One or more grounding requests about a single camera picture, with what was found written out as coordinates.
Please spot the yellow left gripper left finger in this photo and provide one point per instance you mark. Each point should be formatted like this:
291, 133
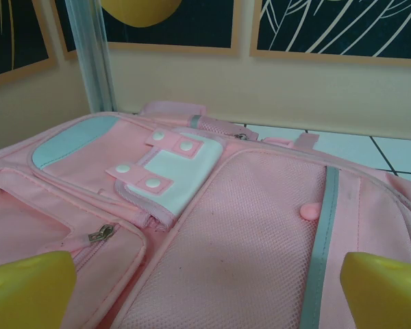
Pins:
27, 291

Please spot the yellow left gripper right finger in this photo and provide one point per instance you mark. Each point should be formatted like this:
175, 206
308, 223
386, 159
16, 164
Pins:
387, 294

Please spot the wall panel with orange oval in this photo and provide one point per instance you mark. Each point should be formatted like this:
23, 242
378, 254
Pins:
192, 20

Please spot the aluminium corner post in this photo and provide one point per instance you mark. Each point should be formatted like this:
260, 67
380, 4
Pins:
89, 51

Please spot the pink school backpack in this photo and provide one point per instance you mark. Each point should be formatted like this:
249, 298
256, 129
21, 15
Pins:
243, 222

